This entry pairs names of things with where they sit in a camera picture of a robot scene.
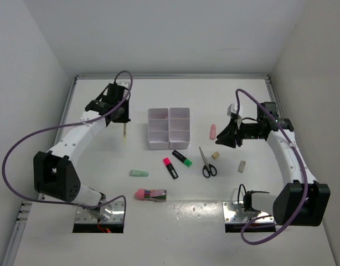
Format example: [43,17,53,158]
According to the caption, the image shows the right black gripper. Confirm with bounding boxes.
[215,117,264,148]

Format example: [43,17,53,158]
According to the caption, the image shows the pink correction tape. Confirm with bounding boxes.
[209,124,217,140]

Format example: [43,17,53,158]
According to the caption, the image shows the yellow pen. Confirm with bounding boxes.
[123,123,127,144]

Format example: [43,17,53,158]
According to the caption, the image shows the green correction tape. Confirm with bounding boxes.
[129,170,149,177]

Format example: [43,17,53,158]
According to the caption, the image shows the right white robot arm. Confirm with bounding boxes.
[216,102,331,227]

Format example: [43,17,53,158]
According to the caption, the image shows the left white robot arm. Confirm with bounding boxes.
[33,82,130,208]

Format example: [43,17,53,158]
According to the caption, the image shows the tan eraser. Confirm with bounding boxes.
[212,151,220,160]

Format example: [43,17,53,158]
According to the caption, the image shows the grey white eraser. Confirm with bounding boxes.
[238,161,246,173]

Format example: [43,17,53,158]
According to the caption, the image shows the green cap black highlighter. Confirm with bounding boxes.
[172,150,192,167]

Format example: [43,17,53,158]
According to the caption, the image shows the right white compartment organizer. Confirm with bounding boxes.
[169,108,190,150]

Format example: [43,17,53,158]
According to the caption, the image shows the pink cap black highlighter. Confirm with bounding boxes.
[163,157,178,180]

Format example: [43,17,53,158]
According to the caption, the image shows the pink lid clip jar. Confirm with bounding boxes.
[135,189,167,202]

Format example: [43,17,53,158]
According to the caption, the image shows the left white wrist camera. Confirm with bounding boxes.
[117,81,130,89]

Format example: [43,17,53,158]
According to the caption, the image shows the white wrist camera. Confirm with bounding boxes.
[227,103,243,127]
[117,81,130,89]

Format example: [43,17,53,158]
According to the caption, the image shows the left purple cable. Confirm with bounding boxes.
[2,70,133,214]

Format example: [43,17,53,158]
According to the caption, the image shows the purple cable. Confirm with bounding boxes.
[2,70,133,214]
[235,88,309,245]

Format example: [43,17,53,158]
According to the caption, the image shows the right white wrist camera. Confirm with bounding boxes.
[227,103,243,127]

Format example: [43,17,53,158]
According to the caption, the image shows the black handled scissors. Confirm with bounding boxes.
[199,147,217,178]

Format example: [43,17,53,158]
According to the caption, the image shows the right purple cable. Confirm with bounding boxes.
[235,88,309,245]

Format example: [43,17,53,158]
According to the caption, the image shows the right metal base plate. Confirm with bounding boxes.
[222,201,275,224]

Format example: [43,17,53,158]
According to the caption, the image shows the metal base plate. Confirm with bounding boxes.
[222,201,275,224]
[74,201,125,225]

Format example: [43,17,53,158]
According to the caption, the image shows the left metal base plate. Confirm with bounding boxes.
[74,201,125,225]

